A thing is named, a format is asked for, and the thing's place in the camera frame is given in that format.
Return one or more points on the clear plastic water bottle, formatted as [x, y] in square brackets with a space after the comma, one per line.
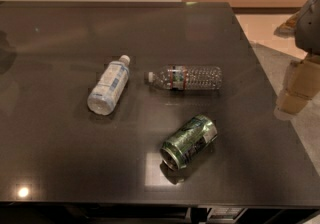
[185, 77]

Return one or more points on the white labelled plastic bottle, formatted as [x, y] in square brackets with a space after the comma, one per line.
[105, 95]

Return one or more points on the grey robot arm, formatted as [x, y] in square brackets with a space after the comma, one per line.
[307, 32]

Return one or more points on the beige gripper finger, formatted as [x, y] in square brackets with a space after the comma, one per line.
[301, 84]

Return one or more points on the green soda can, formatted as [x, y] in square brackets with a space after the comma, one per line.
[188, 141]

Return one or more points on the dark shelf under table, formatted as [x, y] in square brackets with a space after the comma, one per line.
[27, 213]

